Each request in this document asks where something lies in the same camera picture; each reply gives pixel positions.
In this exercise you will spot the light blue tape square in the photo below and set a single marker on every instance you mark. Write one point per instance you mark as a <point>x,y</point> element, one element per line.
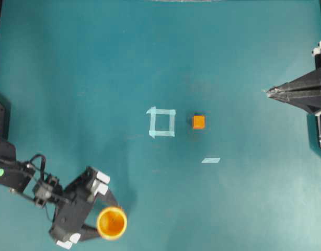
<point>162,122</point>

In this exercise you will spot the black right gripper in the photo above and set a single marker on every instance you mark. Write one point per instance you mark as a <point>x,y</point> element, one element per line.
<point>303,92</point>

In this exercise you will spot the small orange cube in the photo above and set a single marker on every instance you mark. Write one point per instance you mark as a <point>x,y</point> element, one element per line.
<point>198,122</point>

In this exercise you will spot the orange plastic cup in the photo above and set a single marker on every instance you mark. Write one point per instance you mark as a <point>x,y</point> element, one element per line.
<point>111,223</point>

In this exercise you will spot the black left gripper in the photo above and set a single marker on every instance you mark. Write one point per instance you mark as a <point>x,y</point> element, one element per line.
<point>68,226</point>

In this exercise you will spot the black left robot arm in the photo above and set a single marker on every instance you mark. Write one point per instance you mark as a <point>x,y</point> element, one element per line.
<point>29,179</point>

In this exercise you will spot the light blue tape strip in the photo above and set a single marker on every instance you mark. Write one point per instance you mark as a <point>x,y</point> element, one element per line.
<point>211,160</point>

